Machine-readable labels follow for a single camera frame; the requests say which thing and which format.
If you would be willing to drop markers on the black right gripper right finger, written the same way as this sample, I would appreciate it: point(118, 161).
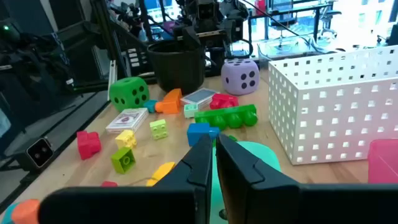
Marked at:
point(264, 202)

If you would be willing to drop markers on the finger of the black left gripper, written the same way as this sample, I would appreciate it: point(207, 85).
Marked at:
point(192, 39)
point(231, 32)

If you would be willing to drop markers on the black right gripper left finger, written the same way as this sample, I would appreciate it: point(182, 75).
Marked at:
point(174, 202)

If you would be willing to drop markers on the yellow arch toy block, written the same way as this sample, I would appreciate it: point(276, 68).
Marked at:
point(161, 172)

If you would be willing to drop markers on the purple foam die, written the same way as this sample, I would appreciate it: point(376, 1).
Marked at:
point(236, 90)

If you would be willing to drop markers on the blue-backed card deck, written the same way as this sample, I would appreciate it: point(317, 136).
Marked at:
point(199, 96)

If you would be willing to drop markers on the red two-stud toy block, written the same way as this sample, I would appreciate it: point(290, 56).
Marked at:
point(109, 184)
point(224, 101)
point(88, 146)

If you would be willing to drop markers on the orange sloped toy block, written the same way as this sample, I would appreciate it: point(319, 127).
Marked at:
point(171, 104)
point(26, 213)

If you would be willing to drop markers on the small mint toy brick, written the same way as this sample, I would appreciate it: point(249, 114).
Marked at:
point(190, 111)

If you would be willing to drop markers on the long green toy block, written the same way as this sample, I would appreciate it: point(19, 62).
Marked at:
point(224, 113)

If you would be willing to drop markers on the red-backed card deck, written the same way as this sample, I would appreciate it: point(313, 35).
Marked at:
point(127, 119)

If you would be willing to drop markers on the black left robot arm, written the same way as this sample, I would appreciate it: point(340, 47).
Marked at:
point(217, 60)

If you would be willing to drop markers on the black bucket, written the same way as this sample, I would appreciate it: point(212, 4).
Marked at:
point(177, 71)

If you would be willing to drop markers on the clear plastic bin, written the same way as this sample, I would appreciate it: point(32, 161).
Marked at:
point(280, 51)

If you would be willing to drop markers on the small lime green toy brick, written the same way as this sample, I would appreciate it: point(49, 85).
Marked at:
point(122, 161)

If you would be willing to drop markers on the small pale green toy brick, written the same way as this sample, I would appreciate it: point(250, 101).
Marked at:
point(159, 130)

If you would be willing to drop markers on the large blue toy block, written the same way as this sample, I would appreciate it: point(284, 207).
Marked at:
point(199, 132)

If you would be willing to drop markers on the small blue toy brick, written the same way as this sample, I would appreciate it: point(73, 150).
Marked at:
point(150, 105)
point(6, 216)

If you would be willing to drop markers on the small pale yellow toy brick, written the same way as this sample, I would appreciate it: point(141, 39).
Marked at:
point(126, 140)

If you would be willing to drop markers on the green foam die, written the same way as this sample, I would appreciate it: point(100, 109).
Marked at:
point(124, 93)

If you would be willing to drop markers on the white perforated basket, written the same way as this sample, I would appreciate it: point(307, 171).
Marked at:
point(335, 124)

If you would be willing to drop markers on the pink plastic tray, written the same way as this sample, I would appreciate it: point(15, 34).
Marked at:
point(384, 161)

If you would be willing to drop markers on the black equipment with green light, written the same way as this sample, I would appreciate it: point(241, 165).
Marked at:
point(31, 62)

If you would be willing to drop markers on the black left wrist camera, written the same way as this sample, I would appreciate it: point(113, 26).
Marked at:
point(207, 11)

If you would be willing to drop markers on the black bracket with white labels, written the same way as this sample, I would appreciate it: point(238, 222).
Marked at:
point(133, 57)

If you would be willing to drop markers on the silver aluminium frame post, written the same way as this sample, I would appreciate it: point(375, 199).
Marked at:
point(112, 81)

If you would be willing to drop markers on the black table-level camera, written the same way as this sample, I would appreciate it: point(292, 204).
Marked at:
point(38, 152)

